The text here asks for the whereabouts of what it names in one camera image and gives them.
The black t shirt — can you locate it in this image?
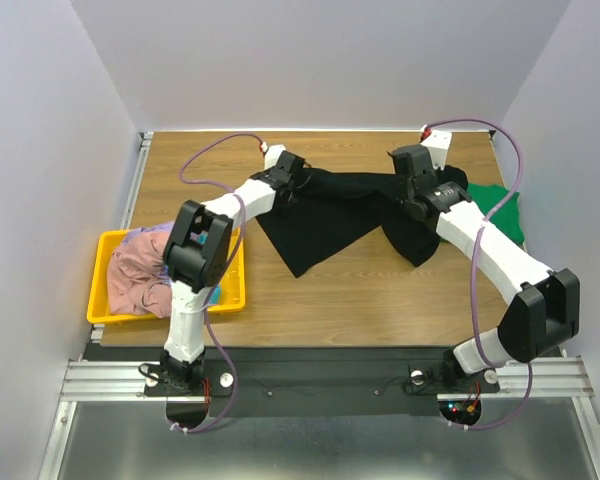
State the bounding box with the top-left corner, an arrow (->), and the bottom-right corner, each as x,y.
257,168 -> 440,277

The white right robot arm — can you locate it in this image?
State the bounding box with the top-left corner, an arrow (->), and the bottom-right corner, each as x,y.
389,142 -> 580,390

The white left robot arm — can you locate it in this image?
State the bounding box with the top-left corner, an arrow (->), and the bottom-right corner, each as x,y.
160,145 -> 306,394

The green folded t shirt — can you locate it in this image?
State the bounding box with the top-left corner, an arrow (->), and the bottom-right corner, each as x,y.
467,183 -> 525,245

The yellow plastic bin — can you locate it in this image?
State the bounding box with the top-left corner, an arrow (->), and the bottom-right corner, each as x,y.
86,229 -> 246,324

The lavender t shirt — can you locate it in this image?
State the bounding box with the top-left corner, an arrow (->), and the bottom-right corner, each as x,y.
121,221 -> 174,245

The teal t shirt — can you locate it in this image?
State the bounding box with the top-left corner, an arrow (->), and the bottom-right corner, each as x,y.
208,285 -> 222,306

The pink t shirt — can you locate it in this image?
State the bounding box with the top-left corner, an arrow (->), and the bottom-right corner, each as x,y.
106,232 -> 172,318

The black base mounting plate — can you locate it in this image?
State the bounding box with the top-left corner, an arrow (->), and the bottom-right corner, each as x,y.
86,347 -> 498,426

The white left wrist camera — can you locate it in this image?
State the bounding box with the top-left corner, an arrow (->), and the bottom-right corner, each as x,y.
259,141 -> 286,170

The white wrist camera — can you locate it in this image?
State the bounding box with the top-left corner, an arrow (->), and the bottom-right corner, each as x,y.
420,125 -> 453,170
259,141 -> 286,170

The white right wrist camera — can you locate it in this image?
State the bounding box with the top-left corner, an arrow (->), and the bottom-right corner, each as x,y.
420,125 -> 453,170

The aluminium frame rail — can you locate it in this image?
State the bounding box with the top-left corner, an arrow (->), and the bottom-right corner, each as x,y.
61,357 -> 595,402

